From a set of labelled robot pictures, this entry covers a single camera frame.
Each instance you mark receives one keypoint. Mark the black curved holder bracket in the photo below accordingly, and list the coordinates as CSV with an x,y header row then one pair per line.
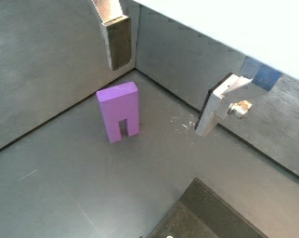
x,y
201,215

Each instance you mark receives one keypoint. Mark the purple double-square peg block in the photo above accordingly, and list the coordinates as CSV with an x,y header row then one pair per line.
x,y
118,105

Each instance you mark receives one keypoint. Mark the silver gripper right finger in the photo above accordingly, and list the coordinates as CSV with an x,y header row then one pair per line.
x,y
229,97

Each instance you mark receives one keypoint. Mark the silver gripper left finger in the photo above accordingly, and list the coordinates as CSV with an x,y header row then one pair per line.
x,y
115,29

